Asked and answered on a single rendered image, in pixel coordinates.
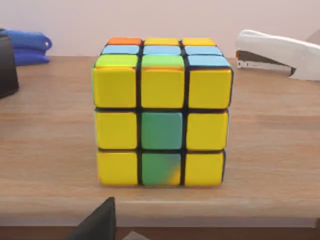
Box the white stapler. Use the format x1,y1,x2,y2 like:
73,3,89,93
234,29,320,82

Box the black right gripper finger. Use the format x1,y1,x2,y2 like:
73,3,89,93
70,196,117,240

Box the yellow puzzle cube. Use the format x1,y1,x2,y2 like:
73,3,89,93
91,36,235,188

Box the black box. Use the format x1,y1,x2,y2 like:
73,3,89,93
0,33,20,99

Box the blue stapler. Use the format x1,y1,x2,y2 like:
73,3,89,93
0,28,53,67

